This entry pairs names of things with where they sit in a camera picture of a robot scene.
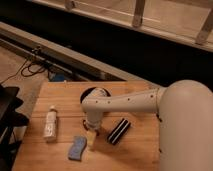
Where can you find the dark blue ceramic bowl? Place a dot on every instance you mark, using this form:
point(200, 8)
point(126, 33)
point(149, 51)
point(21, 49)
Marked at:
point(89, 90)

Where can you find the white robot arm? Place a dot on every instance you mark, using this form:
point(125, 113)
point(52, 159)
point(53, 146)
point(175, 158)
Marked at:
point(185, 115)

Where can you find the white tube bottle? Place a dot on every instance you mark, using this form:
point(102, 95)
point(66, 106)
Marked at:
point(50, 134)

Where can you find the black chair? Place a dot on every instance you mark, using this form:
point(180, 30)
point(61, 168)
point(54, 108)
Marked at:
point(9, 119)

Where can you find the blue sponge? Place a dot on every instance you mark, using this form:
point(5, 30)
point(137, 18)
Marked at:
point(77, 148)

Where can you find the blue floor object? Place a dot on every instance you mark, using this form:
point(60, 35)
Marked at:
point(57, 78)

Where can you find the black white striped block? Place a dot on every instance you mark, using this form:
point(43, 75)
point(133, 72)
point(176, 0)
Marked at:
point(118, 131)

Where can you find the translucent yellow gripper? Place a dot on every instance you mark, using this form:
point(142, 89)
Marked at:
point(91, 137)

